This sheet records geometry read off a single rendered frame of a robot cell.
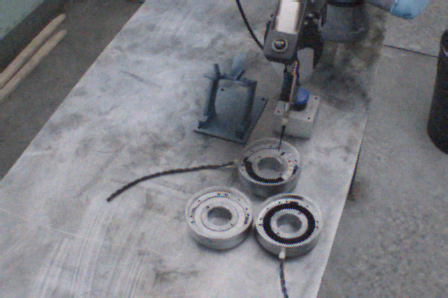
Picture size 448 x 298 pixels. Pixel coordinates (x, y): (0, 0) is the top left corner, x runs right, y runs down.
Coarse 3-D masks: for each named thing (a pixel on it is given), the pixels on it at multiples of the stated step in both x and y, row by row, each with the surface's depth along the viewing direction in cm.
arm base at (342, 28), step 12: (360, 0) 122; (336, 12) 123; (348, 12) 123; (360, 12) 124; (324, 24) 125; (336, 24) 124; (348, 24) 124; (360, 24) 126; (324, 36) 127; (336, 36) 125; (348, 36) 125; (360, 36) 127
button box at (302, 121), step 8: (312, 96) 106; (280, 104) 105; (304, 104) 104; (312, 104) 105; (280, 112) 103; (296, 112) 103; (304, 112) 103; (312, 112) 103; (280, 120) 104; (296, 120) 102; (304, 120) 102; (312, 120) 102; (280, 128) 105; (288, 128) 104; (296, 128) 104; (304, 128) 103; (312, 128) 104; (296, 136) 105; (304, 136) 104
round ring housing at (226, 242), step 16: (208, 192) 91; (224, 192) 92; (240, 192) 90; (192, 208) 89; (208, 208) 90; (224, 208) 90; (192, 224) 87; (208, 224) 87; (208, 240) 84; (224, 240) 84; (240, 240) 86
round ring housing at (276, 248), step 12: (264, 204) 89; (276, 204) 90; (300, 204) 90; (312, 204) 89; (276, 216) 88; (288, 216) 89; (300, 216) 88; (276, 228) 87; (300, 228) 89; (264, 240) 84; (312, 240) 84; (276, 252) 84; (288, 252) 84; (300, 252) 84
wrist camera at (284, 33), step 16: (288, 0) 84; (304, 0) 84; (272, 16) 84; (288, 16) 83; (304, 16) 84; (272, 32) 83; (288, 32) 83; (272, 48) 82; (288, 48) 82; (288, 64) 83
